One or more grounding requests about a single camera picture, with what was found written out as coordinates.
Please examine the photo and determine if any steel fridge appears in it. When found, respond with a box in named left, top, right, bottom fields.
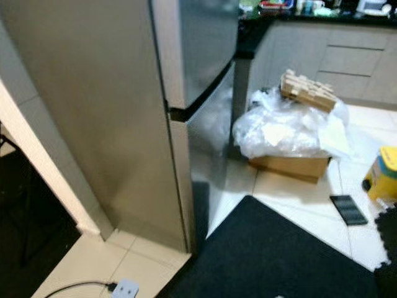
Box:
left=0, top=0, right=240, bottom=255

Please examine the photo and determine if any clear plastic bag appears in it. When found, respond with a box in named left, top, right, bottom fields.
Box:
left=233, top=87, right=351, bottom=160

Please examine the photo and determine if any brown cardboard box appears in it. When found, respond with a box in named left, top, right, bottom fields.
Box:
left=248, top=154, right=331, bottom=184

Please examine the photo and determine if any black floor mat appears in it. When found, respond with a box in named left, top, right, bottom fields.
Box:
left=157, top=196, right=385, bottom=298

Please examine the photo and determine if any red basket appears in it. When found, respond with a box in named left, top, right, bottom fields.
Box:
left=259, top=0, right=293, bottom=13

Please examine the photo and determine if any wooden slat block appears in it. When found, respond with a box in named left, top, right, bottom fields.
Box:
left=279, top=68, right=339, bottom=114

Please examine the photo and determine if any small black ribbed pad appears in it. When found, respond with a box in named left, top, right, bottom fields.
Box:
left=329, top=195, right=370, bottom=227

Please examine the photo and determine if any grey kitchen counter cabinet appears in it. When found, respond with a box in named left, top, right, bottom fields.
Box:
left=233, top=0, right=397, bottom=109

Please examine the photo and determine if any yellow box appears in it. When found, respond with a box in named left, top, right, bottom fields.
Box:
left=363, top=146, right=397, bottom=202

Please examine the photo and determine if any white countertop appliance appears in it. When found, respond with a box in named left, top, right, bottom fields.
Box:
left=355, top=0, right=393, bottom=14

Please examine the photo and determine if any black foam puzzle mat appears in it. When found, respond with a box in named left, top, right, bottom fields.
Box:
left=374, top=208, right=397, bottom=298

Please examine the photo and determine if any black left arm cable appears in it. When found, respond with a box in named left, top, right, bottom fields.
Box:
left=45, top=281, right=115, bottom=298

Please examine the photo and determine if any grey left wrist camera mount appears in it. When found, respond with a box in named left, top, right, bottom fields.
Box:
left=112, top=279, right=140, bottom=298

